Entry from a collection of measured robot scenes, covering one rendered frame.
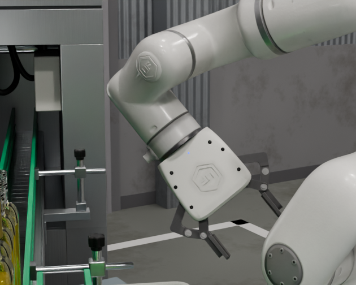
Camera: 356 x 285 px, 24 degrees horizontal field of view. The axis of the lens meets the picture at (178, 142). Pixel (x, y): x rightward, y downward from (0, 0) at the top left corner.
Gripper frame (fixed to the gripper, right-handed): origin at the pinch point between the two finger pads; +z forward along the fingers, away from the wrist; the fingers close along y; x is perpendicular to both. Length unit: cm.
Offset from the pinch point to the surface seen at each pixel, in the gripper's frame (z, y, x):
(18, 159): -54, -43, 122
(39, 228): -27, -37, 62
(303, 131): -15, 61, 447
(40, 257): -20, -36, 46
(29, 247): -20.6, -31.9, 25.2
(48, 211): -31, -37, 80
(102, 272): -9.1, -23.3, 19.1
